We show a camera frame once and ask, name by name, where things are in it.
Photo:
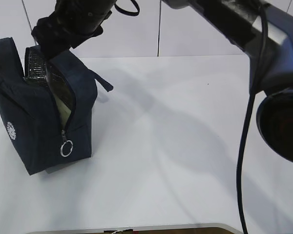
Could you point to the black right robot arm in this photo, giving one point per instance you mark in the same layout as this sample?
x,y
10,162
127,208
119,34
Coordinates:
x,y
260,30

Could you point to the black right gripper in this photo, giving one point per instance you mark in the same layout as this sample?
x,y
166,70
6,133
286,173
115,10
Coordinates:
x,y
55,38

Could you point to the green lidded glass container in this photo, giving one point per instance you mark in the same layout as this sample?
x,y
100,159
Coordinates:
x,y
64,111

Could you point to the navy blue lunch bag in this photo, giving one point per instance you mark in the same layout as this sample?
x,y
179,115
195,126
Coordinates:
x,y
29,111

